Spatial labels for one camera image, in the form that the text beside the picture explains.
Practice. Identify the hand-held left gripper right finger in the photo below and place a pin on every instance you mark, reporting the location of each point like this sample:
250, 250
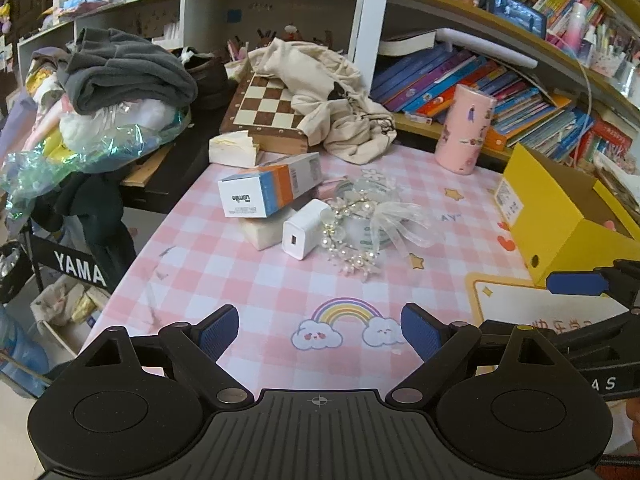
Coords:
419, 332

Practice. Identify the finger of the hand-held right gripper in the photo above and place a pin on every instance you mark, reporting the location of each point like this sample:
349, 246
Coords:
590, 327
575, 283

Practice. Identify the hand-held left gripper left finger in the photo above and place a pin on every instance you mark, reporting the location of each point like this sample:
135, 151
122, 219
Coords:
220, 331

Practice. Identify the yellow cardboard box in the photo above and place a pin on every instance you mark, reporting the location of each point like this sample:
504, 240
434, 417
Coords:
550, 220

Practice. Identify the pearl flower hair wreath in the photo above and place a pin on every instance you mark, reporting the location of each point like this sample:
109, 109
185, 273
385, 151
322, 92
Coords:
357, 260

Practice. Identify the cream rectangular block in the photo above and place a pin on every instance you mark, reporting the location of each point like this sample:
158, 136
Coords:
260, 236

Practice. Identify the white charger adapter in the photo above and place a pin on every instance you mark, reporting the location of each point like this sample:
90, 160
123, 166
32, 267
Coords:
305, 230

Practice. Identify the white and orange carton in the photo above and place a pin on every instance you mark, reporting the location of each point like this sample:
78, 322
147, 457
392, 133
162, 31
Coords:
265, 190

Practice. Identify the pink checked table mat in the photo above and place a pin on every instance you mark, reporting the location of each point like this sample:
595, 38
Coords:
225, 280

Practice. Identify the black keyboard instrument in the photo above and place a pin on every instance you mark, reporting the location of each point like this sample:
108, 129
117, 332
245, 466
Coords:
75, 265

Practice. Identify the dark green cloth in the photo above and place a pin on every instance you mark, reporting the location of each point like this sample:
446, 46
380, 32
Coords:
100, 220

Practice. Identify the cream tissue pack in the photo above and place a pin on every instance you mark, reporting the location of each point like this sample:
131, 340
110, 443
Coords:
230, 152

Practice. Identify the wooden board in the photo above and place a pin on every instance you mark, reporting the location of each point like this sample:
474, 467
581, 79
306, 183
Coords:
145, 167

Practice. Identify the pink printed tumbler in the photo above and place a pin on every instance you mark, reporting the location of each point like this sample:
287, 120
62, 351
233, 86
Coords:
462, 130

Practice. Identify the large clear water bottle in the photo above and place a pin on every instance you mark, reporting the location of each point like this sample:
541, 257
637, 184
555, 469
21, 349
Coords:
20, 345

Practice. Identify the stack of colourful books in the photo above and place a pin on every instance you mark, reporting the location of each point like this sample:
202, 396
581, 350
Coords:
480, 90

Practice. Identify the black bin bag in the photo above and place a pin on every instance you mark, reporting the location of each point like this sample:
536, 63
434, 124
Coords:
12, 270

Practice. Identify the iridescent plastic wrap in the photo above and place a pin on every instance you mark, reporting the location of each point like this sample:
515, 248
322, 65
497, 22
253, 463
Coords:
100, 147

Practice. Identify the wooden chessboard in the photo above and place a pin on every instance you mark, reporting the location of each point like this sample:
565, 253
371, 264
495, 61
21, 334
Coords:
265, 105

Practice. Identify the dark brown bag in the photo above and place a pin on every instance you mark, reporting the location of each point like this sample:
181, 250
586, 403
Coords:
205, 77

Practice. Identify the white flat board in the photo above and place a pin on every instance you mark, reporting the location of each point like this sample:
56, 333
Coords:
485, 45

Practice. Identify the grey folded cloth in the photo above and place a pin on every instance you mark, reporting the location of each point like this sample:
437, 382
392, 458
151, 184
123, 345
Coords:
125, 75

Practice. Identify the beige cloth bag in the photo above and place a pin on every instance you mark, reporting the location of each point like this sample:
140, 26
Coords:
320, 75

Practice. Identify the blue picture box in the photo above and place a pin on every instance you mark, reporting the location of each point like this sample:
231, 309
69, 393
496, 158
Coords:
517, 12

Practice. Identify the thick dark-covered book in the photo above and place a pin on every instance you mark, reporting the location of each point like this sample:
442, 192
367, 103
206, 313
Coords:
407, 42

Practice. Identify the wooden bookshelf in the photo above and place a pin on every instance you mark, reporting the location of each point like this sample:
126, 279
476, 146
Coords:
450, 7

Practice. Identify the white shelf unit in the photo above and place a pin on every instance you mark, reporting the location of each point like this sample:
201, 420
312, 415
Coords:
367, 20

